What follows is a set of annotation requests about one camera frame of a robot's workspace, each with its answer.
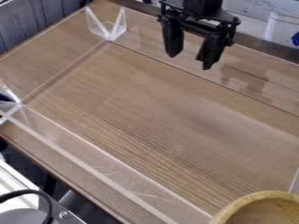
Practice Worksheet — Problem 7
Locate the clear acrylic tray wall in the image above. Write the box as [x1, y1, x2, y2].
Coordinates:
[0, 85, 211, 224]

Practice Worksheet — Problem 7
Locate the grey metal bracket with screw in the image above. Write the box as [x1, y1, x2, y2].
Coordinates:
[49, 191, 87, 224]

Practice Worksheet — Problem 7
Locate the clear acrylic corner bracket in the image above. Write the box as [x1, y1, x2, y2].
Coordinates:
[84, 7, 127, 41]

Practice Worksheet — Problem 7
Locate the brown wooden bowl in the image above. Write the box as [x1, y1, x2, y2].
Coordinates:
[209, 191, 299, 224]

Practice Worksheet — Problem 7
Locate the white container in background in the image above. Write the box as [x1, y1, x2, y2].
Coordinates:
[264, 11, 299, 49]

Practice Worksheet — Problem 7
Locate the black cable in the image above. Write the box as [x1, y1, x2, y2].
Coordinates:
[0, 188, 55, 224]

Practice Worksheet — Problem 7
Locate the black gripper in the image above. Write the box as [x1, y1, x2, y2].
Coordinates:
[157, 0, 240, 70]

